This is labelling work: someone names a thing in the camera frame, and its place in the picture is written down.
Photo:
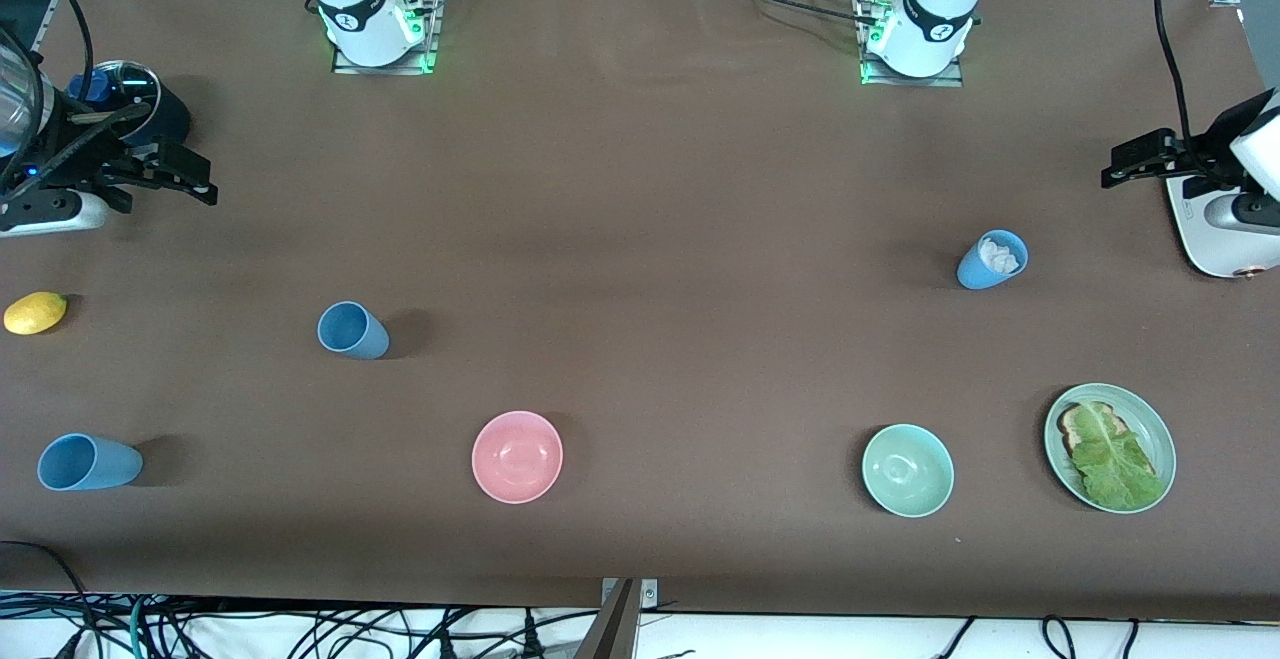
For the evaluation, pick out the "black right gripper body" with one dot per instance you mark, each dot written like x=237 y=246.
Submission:
x=88 y=157

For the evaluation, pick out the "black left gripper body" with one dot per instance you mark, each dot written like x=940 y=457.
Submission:
x=1196 y=153

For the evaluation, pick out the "white tissue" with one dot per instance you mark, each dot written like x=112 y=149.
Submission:
x=998 y=255

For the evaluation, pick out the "blue plastic cup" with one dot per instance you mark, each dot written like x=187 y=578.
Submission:
x=980 y=274
x=100 y=464
x=360 y=339

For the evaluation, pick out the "dark blue saucepan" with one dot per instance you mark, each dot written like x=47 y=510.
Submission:
x=172 y=119

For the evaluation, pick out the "white toaster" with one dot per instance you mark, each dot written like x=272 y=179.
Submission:
x=1215 y=249

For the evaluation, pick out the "yellow lemon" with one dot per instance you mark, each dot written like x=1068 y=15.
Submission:
x=35 y=313

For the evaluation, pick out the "mint green plate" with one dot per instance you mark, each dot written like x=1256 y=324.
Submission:
x=1160 y=439

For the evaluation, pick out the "slice of bread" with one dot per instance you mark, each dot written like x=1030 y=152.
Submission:
x=1070 y=431

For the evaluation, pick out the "green lettuce leaf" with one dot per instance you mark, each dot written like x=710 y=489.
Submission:
x=1110 y=459

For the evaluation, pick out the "mint green bowl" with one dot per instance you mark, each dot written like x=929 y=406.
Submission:
x=907 y=470

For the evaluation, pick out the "pink bowl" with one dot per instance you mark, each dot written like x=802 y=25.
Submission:
x=517 y=457

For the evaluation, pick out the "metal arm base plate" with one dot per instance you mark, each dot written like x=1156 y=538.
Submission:
x=385 y=69
x=915 y=81

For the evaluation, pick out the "small metal table bracket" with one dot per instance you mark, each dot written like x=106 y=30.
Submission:
x=650 y=594

